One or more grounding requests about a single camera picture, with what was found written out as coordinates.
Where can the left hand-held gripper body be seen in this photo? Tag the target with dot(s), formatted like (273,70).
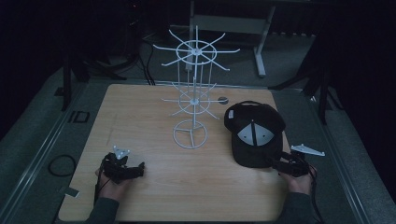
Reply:
(113,165)

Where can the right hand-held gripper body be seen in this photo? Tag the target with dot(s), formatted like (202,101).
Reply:
(297,163)

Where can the black baseball cap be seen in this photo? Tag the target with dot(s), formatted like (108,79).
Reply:
(253,133)

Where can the person's right hand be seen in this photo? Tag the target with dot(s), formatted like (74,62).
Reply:
(299,183)

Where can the person's left hand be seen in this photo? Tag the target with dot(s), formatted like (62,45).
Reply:
(113,188)

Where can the grey tape piece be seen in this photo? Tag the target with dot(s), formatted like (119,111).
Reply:
(70,192)

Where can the black metal stand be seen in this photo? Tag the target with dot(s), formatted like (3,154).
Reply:
(66,84)
(322,93)

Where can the black floor bracket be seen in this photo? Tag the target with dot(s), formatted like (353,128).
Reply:
(79,117)

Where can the white metal desk frame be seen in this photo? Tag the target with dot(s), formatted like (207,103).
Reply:
(260,40)

